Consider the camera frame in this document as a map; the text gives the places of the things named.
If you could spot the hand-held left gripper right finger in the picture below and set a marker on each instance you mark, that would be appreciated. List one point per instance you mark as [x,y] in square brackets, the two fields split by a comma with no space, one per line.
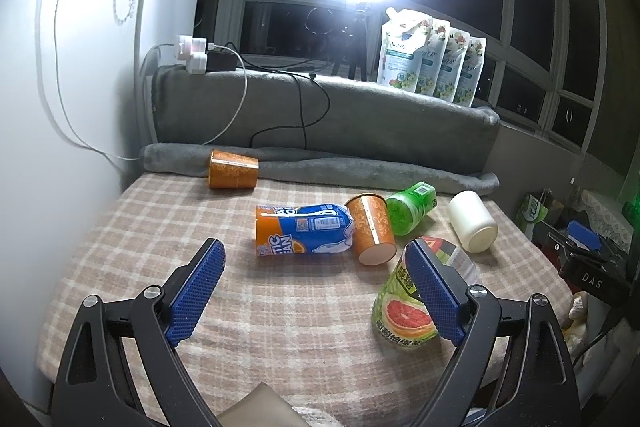
[432,297]

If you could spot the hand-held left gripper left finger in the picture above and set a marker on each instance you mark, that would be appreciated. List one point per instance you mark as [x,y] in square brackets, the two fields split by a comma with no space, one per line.
[197,292]

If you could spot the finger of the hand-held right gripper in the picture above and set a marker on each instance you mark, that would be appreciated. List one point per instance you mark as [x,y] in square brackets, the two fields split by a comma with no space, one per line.
[567,247]
[586,235]

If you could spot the orange patterned paper cup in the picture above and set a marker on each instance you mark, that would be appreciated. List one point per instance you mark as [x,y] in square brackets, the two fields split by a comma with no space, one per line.
[232,169]
[372,227]

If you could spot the grapefruit drink bottle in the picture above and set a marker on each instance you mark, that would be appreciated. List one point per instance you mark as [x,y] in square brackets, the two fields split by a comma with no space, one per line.
[400,312]

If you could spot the white plush toy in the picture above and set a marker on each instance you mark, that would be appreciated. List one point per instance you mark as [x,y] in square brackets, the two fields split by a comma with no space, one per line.
[577,322]

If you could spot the beige checkered blanket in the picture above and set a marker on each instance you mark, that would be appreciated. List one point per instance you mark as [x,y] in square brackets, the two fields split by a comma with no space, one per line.
[280,307]

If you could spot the white plastic jar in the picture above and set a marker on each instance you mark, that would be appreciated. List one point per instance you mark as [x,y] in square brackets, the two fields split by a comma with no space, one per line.
[472,219]

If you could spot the green plastic jar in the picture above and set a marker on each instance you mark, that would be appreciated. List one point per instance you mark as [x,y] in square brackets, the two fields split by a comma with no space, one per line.
[407,209]

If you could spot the blue orange drink bottle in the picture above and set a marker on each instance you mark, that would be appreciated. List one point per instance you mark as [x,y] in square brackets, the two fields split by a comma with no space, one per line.
[305,229]

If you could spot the grey fleece blanket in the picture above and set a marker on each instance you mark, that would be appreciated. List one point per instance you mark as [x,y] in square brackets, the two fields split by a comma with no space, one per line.
[375,127]

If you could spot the white green refill pouch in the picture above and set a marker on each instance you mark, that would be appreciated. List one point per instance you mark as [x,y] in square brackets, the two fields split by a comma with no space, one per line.
[402,52]
[457,69]
[439,62]
[472,77]

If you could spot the white plug adapter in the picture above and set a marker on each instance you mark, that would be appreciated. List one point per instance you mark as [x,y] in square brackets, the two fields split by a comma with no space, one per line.
[190,47]
[196,63]

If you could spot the black power adapter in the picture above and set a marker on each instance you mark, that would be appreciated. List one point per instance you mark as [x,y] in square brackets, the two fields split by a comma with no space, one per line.
[222,61]

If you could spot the black light tripod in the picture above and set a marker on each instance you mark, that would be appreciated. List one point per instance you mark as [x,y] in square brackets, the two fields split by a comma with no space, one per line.
[356,42]

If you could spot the window frame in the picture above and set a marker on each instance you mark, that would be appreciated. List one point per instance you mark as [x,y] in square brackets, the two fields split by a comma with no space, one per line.
[505,37]

